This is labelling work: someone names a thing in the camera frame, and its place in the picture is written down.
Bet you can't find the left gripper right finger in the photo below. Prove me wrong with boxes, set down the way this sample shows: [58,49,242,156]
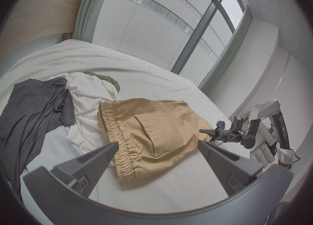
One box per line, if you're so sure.
[197,140,264,197]

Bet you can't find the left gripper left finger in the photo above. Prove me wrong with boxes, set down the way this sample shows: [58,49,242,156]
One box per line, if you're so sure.
[51,141,120,199]

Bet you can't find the tan shorts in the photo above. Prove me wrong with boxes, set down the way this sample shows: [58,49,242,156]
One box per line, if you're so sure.
[98,98,213,181]

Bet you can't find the bed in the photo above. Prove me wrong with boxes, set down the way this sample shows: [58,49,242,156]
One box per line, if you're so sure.
[0,0,252,211]

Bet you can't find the white garment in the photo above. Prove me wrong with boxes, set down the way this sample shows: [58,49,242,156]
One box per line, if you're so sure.
[48,72,120,152]

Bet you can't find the black garment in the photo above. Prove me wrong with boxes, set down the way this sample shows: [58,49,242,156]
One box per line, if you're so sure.
[0,77,76,195]

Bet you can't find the olive green garment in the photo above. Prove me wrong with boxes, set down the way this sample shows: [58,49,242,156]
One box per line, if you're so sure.
[83,71,121,92]

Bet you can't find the window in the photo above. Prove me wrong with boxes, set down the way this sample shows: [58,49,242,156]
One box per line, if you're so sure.
[92,0,245,87]

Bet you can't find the blue-green curtain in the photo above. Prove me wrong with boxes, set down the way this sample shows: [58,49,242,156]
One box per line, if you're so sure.
[73,0,120,45]

